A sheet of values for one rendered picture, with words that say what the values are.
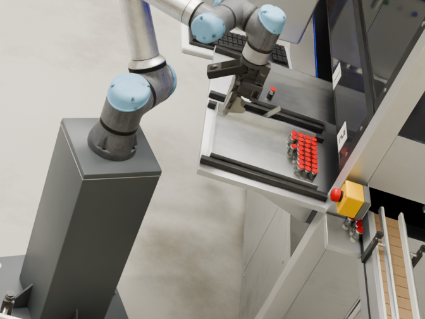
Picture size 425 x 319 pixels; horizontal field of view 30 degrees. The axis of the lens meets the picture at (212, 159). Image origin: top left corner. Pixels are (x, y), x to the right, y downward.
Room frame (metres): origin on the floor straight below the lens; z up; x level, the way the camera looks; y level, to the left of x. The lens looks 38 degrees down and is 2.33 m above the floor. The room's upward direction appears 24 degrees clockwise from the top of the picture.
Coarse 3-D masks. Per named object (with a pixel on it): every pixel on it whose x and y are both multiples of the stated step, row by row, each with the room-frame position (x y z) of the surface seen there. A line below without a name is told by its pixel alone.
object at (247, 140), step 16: (224, 128) 2.03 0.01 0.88; (240, 128) 2.06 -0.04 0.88; (256, 128) 2.10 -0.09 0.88; (272, 128) 2.13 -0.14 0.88; (288, 128) 2.14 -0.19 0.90; (224, 144) 1.95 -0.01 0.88; (240, 144) 1.98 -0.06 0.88; (256, 144) 2.02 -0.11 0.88; (272, 144) 2.05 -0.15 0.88; (224, 160) 1.85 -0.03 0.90; (240, 160) 1.91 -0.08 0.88; (256, 160) 1.94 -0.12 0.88; (272, 160) 1.98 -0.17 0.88; (288, 160) 2.01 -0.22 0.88; (288, 176) 1.89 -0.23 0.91
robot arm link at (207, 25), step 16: (144, 0) 1.84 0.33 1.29; (160, 0) 1.81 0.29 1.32; (176, 0) 1.81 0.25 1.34; (192, 0) 1.82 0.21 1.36; (176, 16) 1.80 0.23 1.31; (192, 16) 1.79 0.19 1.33; (208, 16) 1.77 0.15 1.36; (224, 16) 1.81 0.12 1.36; (192, 32) 1.76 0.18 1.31; (208, 32) 1.75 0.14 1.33; (224, 32) 1.79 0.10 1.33
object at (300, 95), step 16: (272, 64) 2.47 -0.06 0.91; (272, 80) 2.41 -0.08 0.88; (288, 80) 2.46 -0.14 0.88; (304, 80) 2.49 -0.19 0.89; (320, 80) 2.50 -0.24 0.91; (288, 96) 2.36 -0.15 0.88; (304, 96) 2.40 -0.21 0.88; (320, 96) 2.44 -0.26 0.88; (288, 112) 2.23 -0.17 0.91; (304, 112) 2.31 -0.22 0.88; (320, 112) 2.35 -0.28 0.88
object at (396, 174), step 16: (368, 64) 2.18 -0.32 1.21; (368, 80) 2.09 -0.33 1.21; (368, 96) 2.02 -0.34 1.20; (336, 112) 2.20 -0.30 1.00; (368, 112) 1.96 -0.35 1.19; (336, 128) 2.12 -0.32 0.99; (400, 144) 1.87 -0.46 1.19; (416, 144) 1.88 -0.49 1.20; (384, 160) 1.87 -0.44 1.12; (400, 160) 1.87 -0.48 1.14; (416, 160) 1.88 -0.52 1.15; (384, 176) 1.87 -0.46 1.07; (400, 176) 1.88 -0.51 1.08; (416, 176) 1.89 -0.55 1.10; (400, 192) 1.88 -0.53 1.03; (416, 192) 1.89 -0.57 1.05
